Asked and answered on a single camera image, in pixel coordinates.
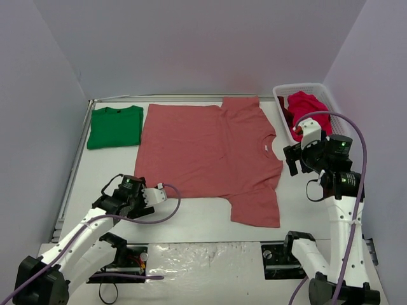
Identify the salmon pink t-shirt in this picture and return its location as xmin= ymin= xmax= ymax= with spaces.
xmin=134 ymin=97 xmax=283 ymax=228

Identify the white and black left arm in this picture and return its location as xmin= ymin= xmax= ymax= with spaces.
xmin=11 ymin=175 xmax=152 ymax=304

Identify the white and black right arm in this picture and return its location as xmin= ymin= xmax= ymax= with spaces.
xmin=282 ymin=135 xmax=381 ymax=304

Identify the dark red garment in basket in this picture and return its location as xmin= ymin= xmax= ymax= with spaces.
xmin=277 ymin=96 xmax=293 ymax=126

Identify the white plastic basket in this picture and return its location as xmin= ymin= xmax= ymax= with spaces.
xmin=273 ymin=83 xmax=339 ymax=145

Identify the magenta crumpled t-shirt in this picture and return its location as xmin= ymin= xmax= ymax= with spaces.
xmin=286 ymin=91 xmax=332 ymax=142

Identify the green folded t-shirt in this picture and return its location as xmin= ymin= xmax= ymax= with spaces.
xmin=86 ymin=105 xmax=144 ymax=150

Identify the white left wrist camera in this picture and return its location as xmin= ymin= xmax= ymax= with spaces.
xmin=141 ymin=183 xmax=167 ymax=207

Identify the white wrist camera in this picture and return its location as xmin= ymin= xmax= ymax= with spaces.
xmin=293 ymin=118 xmax=322 ymax=149
xmin=141 ymin=183 xmax=167 ymax=207

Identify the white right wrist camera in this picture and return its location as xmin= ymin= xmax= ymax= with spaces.
xmin=293 ymin=118 xmax=322 ymax=149

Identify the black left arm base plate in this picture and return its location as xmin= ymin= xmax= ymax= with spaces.
xmin=86 ymin=233 xmax=148 ymax=284

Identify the black cable loop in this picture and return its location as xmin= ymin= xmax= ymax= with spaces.
xmin=97 ymin=281 xmax=120 ymax=304

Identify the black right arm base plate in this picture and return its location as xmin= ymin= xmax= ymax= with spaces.
xmin=261 ymin=241 xmax=306 ymax=280

